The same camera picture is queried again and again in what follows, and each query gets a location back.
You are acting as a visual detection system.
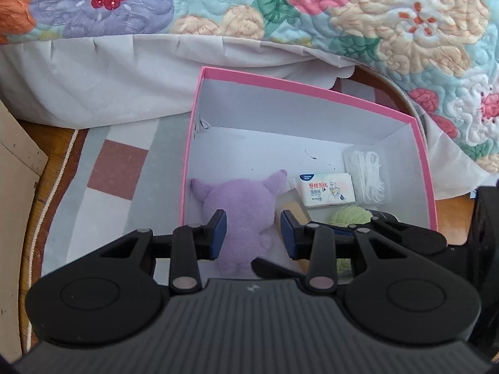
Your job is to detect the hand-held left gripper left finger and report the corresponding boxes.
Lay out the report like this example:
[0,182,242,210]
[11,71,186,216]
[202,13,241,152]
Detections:
[97,209,228,296]

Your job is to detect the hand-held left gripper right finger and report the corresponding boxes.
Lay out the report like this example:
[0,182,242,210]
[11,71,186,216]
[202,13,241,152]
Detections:
[281,209,408,293]

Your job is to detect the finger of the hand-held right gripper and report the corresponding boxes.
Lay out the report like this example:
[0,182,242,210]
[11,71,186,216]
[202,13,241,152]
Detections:
[251,257,308,281]
[362,210,448,256]

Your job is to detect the purple plush toy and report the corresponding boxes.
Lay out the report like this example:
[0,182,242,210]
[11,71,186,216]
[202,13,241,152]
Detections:
[190,169,289,275]

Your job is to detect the green yarn ball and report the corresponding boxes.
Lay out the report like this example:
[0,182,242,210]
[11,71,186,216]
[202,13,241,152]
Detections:
[327,206,373,279]

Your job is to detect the clear bag of floss picks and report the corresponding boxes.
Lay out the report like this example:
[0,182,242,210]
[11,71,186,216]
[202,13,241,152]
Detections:
[342,145,391,205]

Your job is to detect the pink cardboard box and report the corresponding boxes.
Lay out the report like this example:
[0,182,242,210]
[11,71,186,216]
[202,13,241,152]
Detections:
[180,66,439,281]

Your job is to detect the tan block in clear wrap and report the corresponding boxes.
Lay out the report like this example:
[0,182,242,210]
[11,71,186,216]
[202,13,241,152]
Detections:
[275,188,313,238]

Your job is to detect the white tissue packet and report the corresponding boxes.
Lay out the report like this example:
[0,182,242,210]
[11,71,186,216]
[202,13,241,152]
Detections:
[298,172,357,208]

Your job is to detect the checked floor mat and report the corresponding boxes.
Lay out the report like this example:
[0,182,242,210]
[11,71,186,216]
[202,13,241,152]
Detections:
[25,76,390,353]

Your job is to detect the white bed skirt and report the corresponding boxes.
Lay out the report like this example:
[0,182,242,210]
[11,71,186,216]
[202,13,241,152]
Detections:
[0,33,488,201]

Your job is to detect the brown cardboard sheet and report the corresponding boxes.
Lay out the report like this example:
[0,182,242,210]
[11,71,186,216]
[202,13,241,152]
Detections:
[0,101,48,363]

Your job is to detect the floral quilt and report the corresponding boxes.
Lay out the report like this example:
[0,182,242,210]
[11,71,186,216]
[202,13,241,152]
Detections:
[0,0,499,172]

